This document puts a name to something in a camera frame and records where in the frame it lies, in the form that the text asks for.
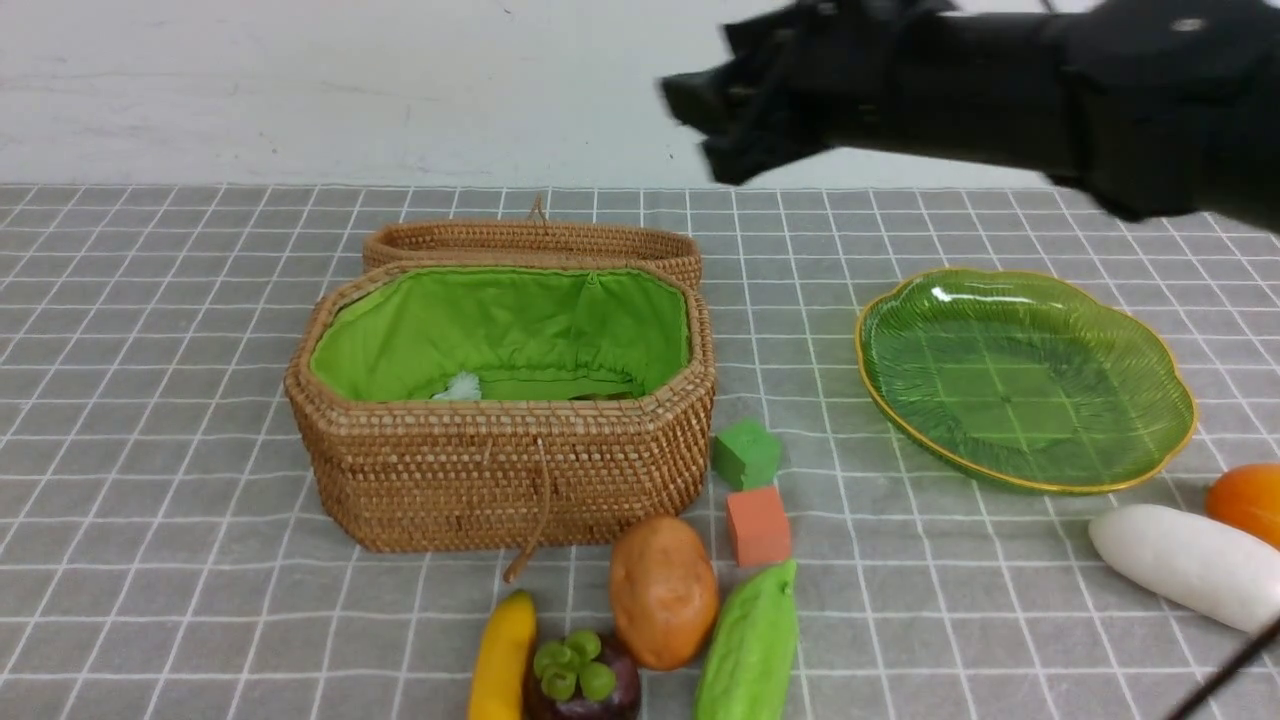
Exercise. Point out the white radish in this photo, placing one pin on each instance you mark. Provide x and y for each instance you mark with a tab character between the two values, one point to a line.
1218	571

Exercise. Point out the woven wicker basket lid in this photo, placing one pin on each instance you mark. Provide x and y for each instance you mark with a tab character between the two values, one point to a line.
674	253

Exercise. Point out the green bitter gourd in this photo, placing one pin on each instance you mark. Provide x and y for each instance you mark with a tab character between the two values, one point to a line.
747	671

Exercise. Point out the purple mangosteen green top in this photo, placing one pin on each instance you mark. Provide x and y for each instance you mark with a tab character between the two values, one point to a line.
583	675

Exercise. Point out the brown potato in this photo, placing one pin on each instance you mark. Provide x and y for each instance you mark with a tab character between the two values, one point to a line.
664	592

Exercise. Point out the orange yellow mango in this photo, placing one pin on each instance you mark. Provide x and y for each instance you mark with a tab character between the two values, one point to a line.
1247	498

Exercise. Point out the orange foam cube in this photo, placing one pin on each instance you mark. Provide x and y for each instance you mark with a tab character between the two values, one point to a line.
760	533

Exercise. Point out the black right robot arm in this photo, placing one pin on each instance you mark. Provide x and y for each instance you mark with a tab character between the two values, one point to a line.
1151	108

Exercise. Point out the grey checkered tablecloth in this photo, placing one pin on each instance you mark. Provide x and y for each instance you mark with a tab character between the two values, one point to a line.
165	555

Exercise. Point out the green foam cube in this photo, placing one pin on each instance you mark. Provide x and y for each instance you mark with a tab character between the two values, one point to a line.
746	455

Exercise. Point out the yellow banana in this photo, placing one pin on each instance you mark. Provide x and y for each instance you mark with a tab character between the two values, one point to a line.
497	685

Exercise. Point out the green glass leaf plate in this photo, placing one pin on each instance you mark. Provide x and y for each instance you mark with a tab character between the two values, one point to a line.
1023	380

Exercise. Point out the woven wicker basket green lining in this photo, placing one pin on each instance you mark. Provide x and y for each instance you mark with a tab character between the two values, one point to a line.
458	406

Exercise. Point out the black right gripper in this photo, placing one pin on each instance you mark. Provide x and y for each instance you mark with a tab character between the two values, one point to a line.
794	76

